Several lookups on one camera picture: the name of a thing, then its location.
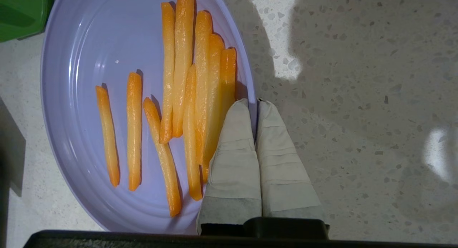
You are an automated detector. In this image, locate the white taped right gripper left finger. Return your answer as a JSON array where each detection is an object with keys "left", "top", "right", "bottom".
[{"left": 197, "top": 99, "right": 263, "bottom": 235}]

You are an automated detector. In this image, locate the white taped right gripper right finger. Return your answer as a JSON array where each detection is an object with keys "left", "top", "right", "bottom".
[{"left": 256, "top": 100, "right": 327, "bottom": 227}]

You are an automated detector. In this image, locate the lilac plastic plate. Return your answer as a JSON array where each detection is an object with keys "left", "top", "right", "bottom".
[{"left": 40, "top": 0, "right": 258, "bottom": 235}]

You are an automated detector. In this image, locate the orange french fry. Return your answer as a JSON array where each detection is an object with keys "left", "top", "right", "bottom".
[
  {"left": 201, "top": 33, "right": 226, "bottom": 183},
  {"left": 182, "top": 64, "right": 203, "bottom": 201},
  {"left": 159, "top": 2, "right": 176, "bottom": 145},
  {"left": 95, "top": 85, "right": 121, "bottom": 188},
  {"left": 194, "top": 10, "right": 213, "bottom": 166},
  {"left": 219, "top": 48, "right": 237, "bottom": 130},
  {"left": 126, "top": 72, "right": 143, "bottom": 191},
  {"left": 142, "top": 97, "right": 182, "bottom": 218},
  {"left": 172, "top": 0, "right": 195, "bottom": 138}
]

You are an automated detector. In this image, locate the green plastic tray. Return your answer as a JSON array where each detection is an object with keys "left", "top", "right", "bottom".
[{"left": 0, "top": 0, "right": 55, "bottom": 43}]

